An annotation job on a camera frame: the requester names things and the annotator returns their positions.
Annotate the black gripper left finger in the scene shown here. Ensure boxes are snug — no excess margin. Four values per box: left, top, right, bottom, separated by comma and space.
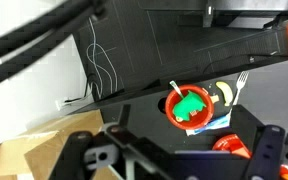
117, 104, 132, 130

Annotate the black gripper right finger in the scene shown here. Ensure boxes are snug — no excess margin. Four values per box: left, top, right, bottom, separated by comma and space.
230, 104, 267, 152

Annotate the yellow toy banana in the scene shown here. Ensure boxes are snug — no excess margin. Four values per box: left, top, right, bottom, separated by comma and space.
215, 81, 234, 107

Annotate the blue white toothpaste tube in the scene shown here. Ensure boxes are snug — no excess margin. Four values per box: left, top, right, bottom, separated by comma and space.
185, 112, 232, 137

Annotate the white plastic fork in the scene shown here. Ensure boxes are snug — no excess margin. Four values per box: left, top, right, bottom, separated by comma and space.
169, 80, 185, 100

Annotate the green plush toy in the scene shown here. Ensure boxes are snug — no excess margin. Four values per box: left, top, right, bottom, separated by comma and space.
172, 90, 208, 122

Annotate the white cable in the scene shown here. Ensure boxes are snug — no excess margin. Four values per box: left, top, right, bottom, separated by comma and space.
86, 17, 119, 98

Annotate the black braided cable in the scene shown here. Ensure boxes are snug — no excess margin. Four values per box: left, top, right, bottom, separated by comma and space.
0, 0, 106, 92

